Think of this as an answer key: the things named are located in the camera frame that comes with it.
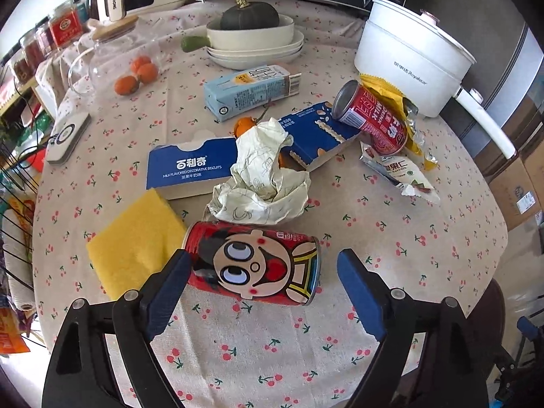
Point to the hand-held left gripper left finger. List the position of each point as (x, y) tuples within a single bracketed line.
[(168, 293)]

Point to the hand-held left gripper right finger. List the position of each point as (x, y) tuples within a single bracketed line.
[(359, 293)]

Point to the red cartoon drink can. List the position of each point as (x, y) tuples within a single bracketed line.
[(369, 119), (255, 263)]

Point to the yellow snack wrapper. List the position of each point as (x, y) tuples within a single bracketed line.
[(384, 91)]

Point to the yellow sponge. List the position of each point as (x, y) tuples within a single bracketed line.
[(131, 242)]

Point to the cherry print tablecloth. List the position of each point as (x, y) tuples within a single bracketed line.
[(382, 229)]

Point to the white snack wrapper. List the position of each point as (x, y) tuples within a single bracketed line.
[(403, 174)]

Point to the closed blue biscuit box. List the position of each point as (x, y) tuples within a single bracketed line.
[(187, 165)]

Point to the crumpled white paper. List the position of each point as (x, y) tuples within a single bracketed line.
[(255, 178)]

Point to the orange packet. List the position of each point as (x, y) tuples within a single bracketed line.
[(12, 331)]

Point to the open blue biscuit box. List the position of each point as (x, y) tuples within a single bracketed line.
[(310, 136)]

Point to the small tangerine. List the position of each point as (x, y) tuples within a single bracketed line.
[(243, 126)]

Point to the white flat device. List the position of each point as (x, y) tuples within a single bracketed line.
[(63, 140)]

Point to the cardboard box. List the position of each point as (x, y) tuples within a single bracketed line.
[(516, 195)]

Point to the orange in glass jar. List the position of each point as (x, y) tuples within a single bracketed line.
[(126, 85), (147, 72), (141, 63)]

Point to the light blue milk carton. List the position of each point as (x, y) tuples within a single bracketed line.
[(246, 89)]

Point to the white electric cooking pot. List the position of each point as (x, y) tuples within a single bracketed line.
[(403, 59)]

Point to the stack of white bowls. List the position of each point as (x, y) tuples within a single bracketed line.
[(255, 64)]

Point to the glass jar with wooden lid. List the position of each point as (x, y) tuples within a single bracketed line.
[(106, 55)]

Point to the white plate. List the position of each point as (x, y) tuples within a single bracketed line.
[(255, 54)]

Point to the grey refrigerator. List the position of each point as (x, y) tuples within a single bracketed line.
[(510, 72)]

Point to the stacked white bowls and plates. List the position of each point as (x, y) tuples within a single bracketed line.
[(255, 38)]

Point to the small red label jar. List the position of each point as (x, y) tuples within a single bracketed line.
[(29, 51), (42, 40)]

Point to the large red label jar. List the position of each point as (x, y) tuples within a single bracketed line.
[(66, 25)]

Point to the dark green pumpkin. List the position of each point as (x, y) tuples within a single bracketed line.
[(250, 17)]

